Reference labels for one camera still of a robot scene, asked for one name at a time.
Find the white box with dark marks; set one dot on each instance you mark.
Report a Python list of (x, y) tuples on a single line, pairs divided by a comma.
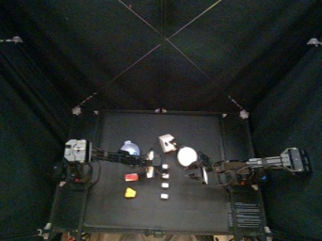
[(167, 142)]

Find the grey frame corner bracket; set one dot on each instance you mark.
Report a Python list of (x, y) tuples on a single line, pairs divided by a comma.
[(159, 110), (312, 41), (16, 40), (243, 114), (76, 110)]

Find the red topped sushi piece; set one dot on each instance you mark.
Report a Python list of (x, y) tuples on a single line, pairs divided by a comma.
[(131, 177)]

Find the white round plate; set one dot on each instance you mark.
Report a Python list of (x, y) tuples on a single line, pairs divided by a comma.
[(187, 156)]

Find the yellow toy food piece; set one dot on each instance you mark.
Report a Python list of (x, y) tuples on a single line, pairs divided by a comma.
[(129, 192)]

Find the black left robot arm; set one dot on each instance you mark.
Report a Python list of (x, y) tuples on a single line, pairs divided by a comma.
[(112, 156)]

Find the small white sushi piece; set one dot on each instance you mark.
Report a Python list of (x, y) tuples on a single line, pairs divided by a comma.
[(164, 166), (164, 185), (164, 196), (165, 176)]

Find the blue bowl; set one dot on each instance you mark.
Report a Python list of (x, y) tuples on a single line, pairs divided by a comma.
[(129, 148)]

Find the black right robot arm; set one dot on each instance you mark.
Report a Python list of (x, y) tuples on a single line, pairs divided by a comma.
[(267, 162)]

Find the white text label sticker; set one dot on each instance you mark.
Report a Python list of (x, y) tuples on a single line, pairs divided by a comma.
[(247, 216)]

